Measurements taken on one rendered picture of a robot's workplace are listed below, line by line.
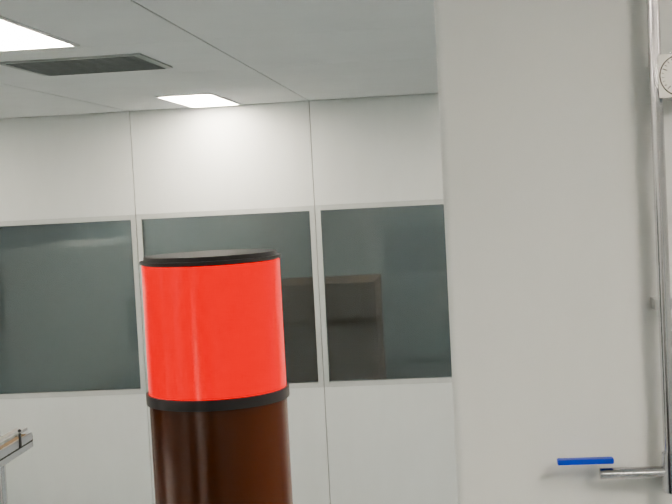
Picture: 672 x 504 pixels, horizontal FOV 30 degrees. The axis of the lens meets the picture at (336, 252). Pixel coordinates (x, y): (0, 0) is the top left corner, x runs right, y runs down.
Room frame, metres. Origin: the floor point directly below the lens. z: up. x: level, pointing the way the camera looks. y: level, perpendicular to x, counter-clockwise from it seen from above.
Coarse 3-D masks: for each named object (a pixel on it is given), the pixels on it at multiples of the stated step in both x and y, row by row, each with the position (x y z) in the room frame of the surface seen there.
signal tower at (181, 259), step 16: (160, 256) 0.44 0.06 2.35; (176, 256) 0.43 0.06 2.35; (192, 256) 0.43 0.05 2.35; (208, 256) 0.42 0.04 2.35; (224, 256) 0.42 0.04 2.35; (240, 256) 0.42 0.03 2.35; (256, 256) 0.43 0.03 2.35; (272, 256) 0.43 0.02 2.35; (288, 384) 0.44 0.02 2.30; (160, 400) 0.42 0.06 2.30; (208, 400) 0.42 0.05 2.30; (224, 400) 0.42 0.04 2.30; (240, 400) 0.42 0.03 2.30; (256, 400) 0.42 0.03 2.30; (272, 400) 0.43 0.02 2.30
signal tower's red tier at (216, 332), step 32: (160, 288) 0.42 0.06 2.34; (192, 288) 0.42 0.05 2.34; (224, 288) 0.42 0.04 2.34; (256, 288) 0.43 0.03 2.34; (160, 320) 0.42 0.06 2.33; (192, 320) 0.42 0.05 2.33; (224, 320) 0.42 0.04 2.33; (256, 320) 0.42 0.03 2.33; (160, 352) 0.43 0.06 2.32; (192, 352) 0.42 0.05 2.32; (224, 352) 0.42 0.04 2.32; (256, 352) 0.42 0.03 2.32; (160, 384) 0.43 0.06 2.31; (192, 384) 0.42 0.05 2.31; (224, 384) 0.42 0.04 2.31; (256, 384) 0.42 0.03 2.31
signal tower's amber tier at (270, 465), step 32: (160, 416) 0.43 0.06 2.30; (192, 416) 0.42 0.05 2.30; (224, 416) 0.42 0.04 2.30; (256, 416) 0.42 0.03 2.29; (160, 448) 0.43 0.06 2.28; (192, 448) 0.42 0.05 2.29; (224, 448) 0.42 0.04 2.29; (256, 448) 0.42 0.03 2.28; (288, 448) 0.44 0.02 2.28; (160, 480) 0.43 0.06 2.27; (192, 480) 0.42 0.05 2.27; (224, 480) 0.42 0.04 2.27; (256, 480) 0.42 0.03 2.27; (288, 480) 0.44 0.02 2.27
